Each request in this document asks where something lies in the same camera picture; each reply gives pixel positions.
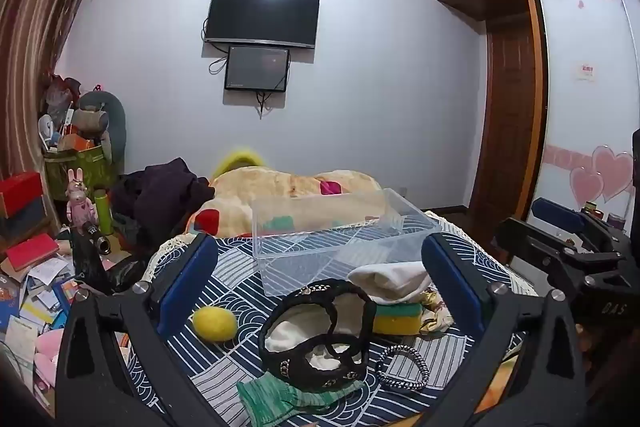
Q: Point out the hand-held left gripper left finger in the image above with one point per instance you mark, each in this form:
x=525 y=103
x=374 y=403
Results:
x=187 y=287

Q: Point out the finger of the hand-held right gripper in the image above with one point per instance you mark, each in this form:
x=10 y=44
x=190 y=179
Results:
x=555 y=213
x=530 y=239

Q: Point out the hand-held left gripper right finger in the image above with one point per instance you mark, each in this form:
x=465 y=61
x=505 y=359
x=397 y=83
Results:
x=450 y=279

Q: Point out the floral scrunchie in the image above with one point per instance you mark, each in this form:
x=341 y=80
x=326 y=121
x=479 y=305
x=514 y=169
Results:
x=436 y=309

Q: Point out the yellow felt ball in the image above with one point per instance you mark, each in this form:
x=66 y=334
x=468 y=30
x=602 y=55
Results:
x=215 y=323

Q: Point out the blue white patterned bedspread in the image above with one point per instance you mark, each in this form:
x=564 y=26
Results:
x=235 y=272

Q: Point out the pink heart stickers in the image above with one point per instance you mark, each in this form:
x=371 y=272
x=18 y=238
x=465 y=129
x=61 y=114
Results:
x=607 y=174

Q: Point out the yellow green sponge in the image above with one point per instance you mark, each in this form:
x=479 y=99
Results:
x=397 y=319

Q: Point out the dark clothes pile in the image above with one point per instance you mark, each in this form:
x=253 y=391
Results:
x=160 y=197

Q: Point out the black plastic bag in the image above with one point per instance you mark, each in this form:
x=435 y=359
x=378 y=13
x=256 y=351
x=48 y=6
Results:
x=92 y=267

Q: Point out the black flashlight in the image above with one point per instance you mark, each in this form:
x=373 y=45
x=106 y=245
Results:
x=97 y=238

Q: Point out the brown wooden door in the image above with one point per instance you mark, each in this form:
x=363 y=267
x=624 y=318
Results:
x=505 y=117

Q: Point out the green bottle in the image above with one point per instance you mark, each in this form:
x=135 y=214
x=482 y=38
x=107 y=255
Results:
x=104 y=212

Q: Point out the clear plastic storage box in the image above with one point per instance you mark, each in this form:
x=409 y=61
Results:
x=345 y=227

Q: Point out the beige floral blanket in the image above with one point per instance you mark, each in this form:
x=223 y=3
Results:
x=250 y=187

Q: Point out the pink rabbit figure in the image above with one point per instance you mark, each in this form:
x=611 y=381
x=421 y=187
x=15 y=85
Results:
x=80 y=207

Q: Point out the green knit cloth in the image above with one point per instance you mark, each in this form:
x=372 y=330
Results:
x=270 y=399

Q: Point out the yellow plush toy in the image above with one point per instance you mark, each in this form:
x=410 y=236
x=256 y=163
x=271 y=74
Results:
x=240 y=156

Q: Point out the red white door label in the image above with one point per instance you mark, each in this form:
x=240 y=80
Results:
x=586 y=72

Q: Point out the pile of papers and books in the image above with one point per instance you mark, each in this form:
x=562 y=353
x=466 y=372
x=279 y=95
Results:
x=35 y=302

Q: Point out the pink plush toy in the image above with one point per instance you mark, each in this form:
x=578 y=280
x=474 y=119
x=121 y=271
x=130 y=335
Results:
x=47 y=352

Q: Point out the red book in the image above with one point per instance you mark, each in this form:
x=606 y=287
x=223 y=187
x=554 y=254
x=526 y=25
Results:
x=32 y=252

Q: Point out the green storage bin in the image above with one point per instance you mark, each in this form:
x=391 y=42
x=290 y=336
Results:
x=80 y=169

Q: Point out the grey plush pillow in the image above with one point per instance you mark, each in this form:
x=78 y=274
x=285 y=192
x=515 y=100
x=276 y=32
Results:
x=116 y=127

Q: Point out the red box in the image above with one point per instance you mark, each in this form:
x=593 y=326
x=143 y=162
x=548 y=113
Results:
x=20 y=192

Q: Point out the clutter of toys in bin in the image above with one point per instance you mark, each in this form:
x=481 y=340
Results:
x=65 y=117

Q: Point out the striped brown curtain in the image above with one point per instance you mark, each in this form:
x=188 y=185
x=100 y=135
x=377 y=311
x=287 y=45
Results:
x=30 y=32

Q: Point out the small black wall monitor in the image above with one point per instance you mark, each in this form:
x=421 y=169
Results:
x=257 y=68

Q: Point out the wall-mounted black television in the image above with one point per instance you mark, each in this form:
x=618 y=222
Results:
x=262 y=14

